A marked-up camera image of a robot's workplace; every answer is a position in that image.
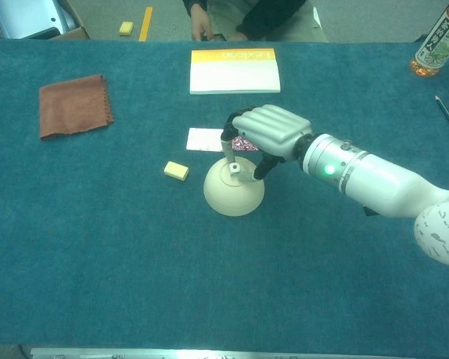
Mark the teal table cloth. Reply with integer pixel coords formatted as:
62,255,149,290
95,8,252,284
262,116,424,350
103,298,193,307
0,37,449,357

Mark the grey device in box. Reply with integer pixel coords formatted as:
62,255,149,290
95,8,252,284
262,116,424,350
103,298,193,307
0,0,79,40

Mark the yellow mahjong tile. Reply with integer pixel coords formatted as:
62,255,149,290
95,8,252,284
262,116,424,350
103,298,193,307
163,161,190,182

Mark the cardboard box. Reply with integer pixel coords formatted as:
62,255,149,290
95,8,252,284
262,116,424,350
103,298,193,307
0,0,91,40

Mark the brown folded cloth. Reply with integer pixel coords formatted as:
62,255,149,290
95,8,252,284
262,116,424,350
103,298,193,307
38,74,115,141

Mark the cream upturned bowl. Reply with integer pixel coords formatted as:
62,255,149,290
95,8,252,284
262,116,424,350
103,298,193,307
203,156,266,218

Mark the white playing card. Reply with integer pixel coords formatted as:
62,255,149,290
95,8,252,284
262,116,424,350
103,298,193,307
186,127,225,153

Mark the seated person in black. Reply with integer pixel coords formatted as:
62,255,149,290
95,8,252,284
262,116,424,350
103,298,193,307
182,0,329,43

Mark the yellow and white book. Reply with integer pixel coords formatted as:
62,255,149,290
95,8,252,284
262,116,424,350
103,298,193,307
189,48,281,95

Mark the green tea bottle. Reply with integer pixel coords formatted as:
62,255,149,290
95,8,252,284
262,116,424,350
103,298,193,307
409,0,449,79

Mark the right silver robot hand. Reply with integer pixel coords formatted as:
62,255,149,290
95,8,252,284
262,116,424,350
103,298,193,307
219,105,315,185

